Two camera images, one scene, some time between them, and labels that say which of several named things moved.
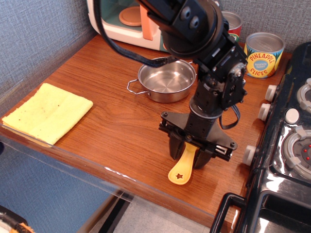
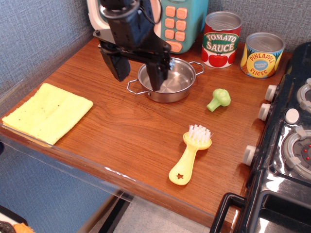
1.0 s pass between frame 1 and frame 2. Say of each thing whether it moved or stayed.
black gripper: moved
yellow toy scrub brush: stayed
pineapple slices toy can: stayed
